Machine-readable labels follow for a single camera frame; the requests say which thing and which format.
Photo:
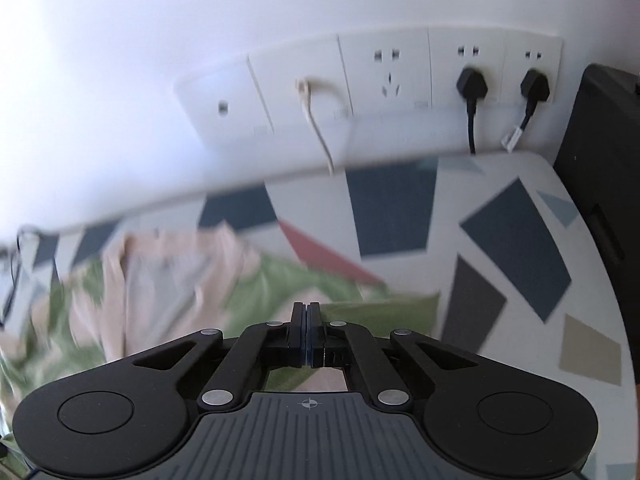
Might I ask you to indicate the black box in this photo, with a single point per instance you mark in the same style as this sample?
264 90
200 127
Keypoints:
605 135

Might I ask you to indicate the white wall socket panel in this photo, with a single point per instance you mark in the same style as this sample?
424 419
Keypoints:
390 65

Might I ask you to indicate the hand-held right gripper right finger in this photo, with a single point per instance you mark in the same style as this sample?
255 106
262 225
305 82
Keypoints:
314 335

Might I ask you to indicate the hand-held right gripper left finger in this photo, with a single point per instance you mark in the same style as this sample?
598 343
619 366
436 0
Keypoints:
298 332

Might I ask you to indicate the green leaf print shirt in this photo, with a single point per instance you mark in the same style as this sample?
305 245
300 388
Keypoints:
175 280

